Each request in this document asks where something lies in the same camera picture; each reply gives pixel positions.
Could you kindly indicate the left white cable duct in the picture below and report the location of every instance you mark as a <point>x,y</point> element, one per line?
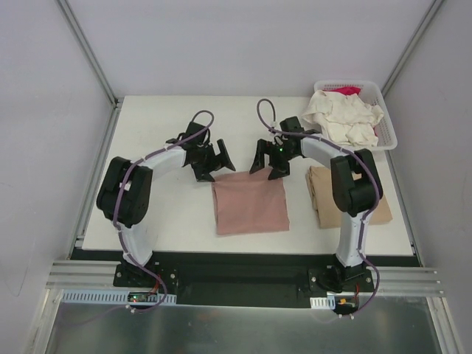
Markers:
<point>97,297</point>

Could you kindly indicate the white cable duct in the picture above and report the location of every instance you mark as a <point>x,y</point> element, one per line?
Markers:
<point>323,303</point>
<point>97,297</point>

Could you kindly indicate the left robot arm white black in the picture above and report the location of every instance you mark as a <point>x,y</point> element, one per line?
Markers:
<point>124,194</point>

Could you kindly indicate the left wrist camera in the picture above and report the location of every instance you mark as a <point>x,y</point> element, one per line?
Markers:
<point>197,133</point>

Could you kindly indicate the aluminium frame post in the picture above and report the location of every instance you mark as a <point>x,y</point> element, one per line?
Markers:
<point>418,34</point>
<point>85,47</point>

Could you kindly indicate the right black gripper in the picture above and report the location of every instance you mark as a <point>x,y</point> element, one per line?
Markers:
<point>273,157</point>

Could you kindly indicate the cream crumpled t shirt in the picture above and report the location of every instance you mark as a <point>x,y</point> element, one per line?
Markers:
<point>344,119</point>

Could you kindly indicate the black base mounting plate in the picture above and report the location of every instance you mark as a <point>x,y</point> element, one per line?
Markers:
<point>245,280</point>

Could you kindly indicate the right white cable duct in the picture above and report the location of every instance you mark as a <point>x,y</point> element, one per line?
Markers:
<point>323,303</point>

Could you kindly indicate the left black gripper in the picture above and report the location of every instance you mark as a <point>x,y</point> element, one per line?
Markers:
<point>211,160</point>

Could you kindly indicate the pink printed t shirt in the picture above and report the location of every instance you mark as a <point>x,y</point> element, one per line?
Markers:
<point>246,203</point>

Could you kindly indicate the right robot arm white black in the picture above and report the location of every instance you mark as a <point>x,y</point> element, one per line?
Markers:
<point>356,190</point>

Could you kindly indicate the right aluminium frame post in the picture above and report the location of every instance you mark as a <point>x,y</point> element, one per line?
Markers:
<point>418,34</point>

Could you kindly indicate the folded beige t shirt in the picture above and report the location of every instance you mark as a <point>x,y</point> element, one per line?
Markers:
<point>321,193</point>

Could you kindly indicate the magenta t shirt in basket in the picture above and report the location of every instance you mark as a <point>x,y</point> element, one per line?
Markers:
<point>345,90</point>

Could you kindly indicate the aluminium front rail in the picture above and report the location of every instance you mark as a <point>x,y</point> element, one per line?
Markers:
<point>394,281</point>

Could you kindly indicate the left aluminium frame post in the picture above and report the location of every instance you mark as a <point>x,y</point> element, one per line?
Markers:
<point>85,47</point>

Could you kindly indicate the white plastic laundry basket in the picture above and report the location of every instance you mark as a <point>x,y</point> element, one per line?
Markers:
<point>369,93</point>

